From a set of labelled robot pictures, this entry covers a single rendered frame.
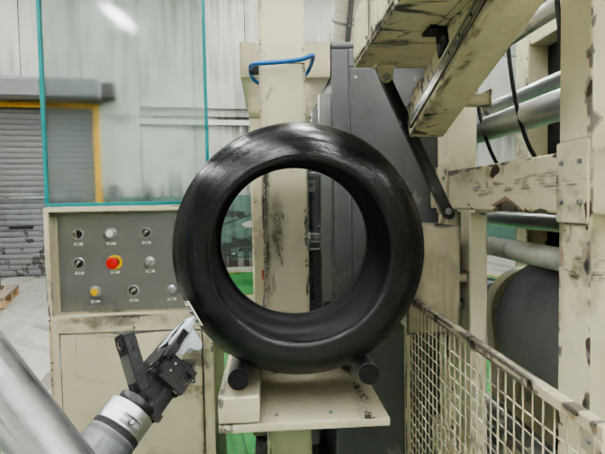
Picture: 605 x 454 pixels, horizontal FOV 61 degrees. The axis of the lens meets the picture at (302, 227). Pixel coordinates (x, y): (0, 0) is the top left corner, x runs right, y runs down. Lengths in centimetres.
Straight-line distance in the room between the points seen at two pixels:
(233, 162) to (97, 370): 107
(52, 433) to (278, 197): 87
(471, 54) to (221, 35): 964
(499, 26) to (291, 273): 82
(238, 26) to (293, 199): 936
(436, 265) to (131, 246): 103
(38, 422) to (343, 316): 81
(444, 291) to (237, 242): 879
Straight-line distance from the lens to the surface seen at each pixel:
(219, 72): 1044
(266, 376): 145
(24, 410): 82
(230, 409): 116
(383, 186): 110
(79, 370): 195
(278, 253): 145
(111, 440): 98
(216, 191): 107
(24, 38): 1089
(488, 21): 104
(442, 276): 147
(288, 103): 147
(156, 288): 188
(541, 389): 86
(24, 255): 1054
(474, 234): 151
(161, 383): 105
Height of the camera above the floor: 128
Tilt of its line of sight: 3 degrees down
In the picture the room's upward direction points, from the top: 1 degrees counter-clockwise
